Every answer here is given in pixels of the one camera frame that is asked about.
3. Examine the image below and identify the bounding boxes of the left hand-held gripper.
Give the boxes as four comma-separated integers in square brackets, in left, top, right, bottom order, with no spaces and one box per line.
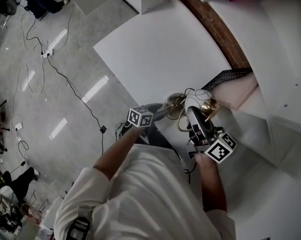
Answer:
[127,103,169,128]

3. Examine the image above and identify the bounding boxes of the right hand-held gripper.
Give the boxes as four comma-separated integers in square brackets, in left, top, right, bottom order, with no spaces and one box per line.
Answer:
[186,106,237,164]

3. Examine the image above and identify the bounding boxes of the person's right forearm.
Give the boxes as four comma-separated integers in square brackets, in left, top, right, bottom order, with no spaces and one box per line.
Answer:
[194,152,228,213]

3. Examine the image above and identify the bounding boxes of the person's left forearm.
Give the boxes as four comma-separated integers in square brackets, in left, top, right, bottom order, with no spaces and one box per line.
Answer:
[93,126,147,182]

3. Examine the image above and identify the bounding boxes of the person's dark trousers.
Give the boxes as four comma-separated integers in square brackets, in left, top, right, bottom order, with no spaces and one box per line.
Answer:
[136,123,177,151]

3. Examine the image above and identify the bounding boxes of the light wooden board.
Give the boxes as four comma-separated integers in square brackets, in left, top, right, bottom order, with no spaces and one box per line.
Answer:
[211,73,259,111]

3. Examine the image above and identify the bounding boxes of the person's white shirt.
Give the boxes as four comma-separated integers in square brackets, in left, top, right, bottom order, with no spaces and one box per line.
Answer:
[54,143,237,240]

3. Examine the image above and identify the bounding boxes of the brick strip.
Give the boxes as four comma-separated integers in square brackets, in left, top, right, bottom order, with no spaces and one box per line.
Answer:
[172,0,252,70]

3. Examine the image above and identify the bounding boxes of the white power strip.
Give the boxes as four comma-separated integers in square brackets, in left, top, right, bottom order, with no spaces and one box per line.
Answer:
[41,48,55,60]

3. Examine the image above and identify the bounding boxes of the black chest-mounted device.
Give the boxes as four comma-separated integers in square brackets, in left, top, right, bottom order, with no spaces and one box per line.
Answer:
[66,216,91,240]

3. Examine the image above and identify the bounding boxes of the black perforated metal bracket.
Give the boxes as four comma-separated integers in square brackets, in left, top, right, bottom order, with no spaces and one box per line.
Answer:
[201,68,253,92]

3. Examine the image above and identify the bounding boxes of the black power cable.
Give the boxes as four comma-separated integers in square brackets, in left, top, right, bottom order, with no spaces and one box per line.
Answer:
[26,8,106,155]

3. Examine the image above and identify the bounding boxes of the white cable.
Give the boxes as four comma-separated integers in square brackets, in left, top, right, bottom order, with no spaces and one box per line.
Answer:
[12,63,46,125]

